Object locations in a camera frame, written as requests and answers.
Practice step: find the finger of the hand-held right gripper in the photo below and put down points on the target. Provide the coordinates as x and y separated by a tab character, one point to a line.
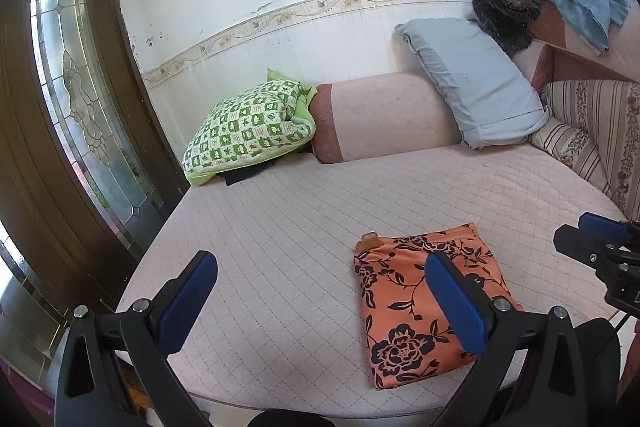
605	227
580	242

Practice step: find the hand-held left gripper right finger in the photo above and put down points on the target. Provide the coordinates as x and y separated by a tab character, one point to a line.
455	302

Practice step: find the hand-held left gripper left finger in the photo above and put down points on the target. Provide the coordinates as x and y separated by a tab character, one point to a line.
187	302

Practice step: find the orange floral small garment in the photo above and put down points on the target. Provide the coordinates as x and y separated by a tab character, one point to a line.
400	307

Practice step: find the striped floral cushion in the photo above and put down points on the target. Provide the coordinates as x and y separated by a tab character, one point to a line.
610	122
570	152

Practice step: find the pink quilted bed mattress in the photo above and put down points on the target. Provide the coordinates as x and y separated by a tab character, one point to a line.
300	232

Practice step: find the door side glass panel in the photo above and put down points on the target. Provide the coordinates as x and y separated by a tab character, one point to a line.
25	307

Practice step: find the green checked pillow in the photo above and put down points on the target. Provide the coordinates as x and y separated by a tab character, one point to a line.
240	132

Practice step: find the light blue pillow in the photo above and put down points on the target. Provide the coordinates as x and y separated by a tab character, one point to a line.
475	82

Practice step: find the brown wooden door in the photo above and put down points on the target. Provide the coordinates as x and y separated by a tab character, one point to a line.
30	187

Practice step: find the pink bolster cushion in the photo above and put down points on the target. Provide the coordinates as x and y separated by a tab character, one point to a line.
385	117

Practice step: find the blue crumpled cloth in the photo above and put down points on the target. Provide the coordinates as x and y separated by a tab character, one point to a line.
590	9

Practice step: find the leaded glass door pane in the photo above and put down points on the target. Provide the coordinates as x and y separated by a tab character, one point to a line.
85	97

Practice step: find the dark furry cloth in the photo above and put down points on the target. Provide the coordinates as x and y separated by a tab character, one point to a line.
505	17

